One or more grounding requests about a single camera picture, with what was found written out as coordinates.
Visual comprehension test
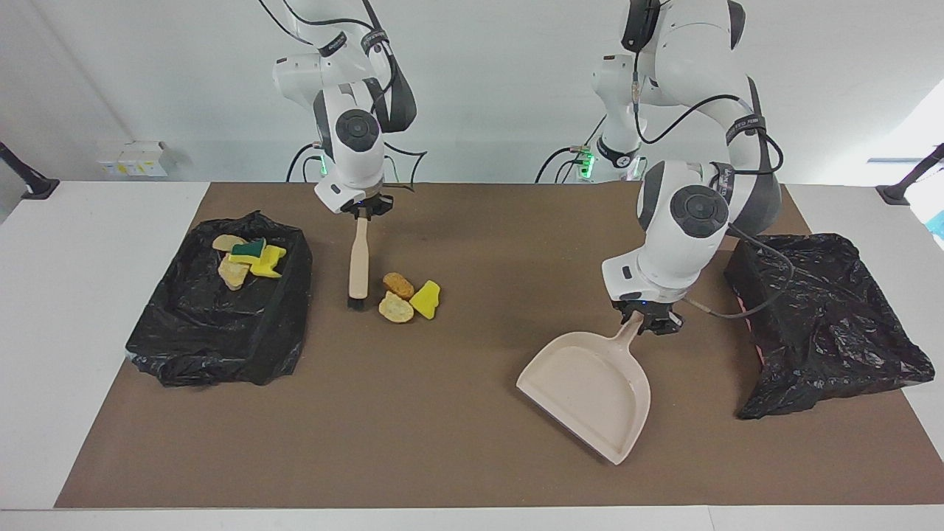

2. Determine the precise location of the white wall power box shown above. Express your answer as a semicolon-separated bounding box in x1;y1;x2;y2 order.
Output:
97;140;170;178

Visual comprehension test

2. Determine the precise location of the beige hand brush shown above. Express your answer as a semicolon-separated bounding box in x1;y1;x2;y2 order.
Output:
347;212;369;310

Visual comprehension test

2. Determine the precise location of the beige plastic dustpan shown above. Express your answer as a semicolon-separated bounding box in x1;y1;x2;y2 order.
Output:
516;310;652;466

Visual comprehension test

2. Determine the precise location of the black camera stand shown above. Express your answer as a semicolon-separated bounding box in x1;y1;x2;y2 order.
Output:
876;143;944;206
0;140;60;201

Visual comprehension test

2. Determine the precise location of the brown table mat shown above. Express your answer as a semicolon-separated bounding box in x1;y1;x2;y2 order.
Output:
55;182;944;510

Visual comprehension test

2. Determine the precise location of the black base power cable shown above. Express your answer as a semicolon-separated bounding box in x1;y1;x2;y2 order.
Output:
286;142;325;183
536;145;591;183

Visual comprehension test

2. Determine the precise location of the black bag lined pink bin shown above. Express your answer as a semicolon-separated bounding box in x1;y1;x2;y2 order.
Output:
723;233;936;421

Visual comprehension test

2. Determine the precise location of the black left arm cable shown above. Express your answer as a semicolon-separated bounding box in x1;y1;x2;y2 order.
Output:
682;218;797;320

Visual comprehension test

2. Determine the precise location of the green and yellow sponge piece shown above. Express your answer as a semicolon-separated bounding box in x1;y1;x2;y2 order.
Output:
229;237;268;266

